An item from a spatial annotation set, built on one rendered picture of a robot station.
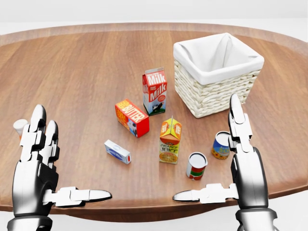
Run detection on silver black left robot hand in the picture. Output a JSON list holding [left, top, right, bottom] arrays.
[[12, 104, 113, 218]]

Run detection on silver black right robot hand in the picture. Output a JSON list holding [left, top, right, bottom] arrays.
[[172, 93, 270, 212]]

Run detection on white woven lined basket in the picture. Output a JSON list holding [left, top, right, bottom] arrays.
[[173, 32, 265, 119]]

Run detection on blue yellow labelled tin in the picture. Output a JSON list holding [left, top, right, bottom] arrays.
[[211, 130, 232, 160]]

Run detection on red green labelled tin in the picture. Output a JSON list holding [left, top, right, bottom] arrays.
[[185, 152, 208, 181]]

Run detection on yellow orange juice carton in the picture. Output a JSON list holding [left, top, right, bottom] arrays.
[[158, 115, 182, 165]]

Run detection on small white blue box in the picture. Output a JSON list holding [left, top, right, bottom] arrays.
[[103, 139, 132, 165]]

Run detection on red orange butter box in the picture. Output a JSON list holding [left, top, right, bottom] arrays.
[[115, 98, 150, 139]]

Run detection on red white milk carton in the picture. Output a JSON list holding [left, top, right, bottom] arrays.
[[141, 67, 168, 117]]

